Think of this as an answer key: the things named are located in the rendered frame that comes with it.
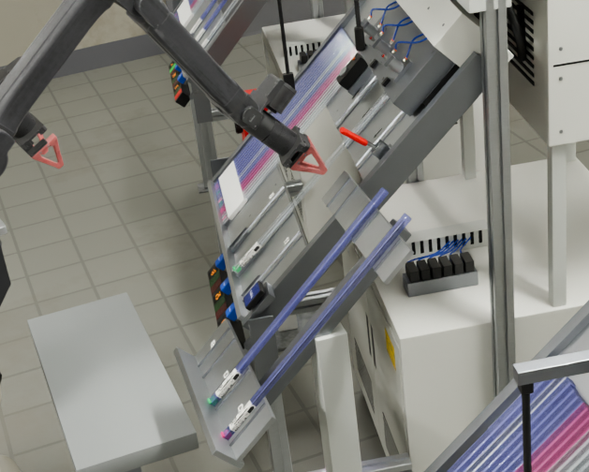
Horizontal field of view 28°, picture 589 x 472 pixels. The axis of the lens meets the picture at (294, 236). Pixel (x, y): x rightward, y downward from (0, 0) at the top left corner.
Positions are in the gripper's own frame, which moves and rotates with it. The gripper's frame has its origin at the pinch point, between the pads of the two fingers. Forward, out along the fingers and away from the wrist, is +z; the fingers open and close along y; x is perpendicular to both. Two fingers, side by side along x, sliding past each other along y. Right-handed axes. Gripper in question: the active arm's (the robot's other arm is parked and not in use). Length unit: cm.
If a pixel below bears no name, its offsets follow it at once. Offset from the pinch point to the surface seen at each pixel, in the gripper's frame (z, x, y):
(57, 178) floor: -1, 119, 232
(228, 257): -0.8, 30.2, 7.3
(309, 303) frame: 42, 44, 53
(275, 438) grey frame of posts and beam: 23, 48, -22
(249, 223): 0.5, 23.3, 14.8
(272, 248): 1.6, 19.3, -4.0
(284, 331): 58, 68, 88
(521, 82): 19.8, -39.7, -3.6
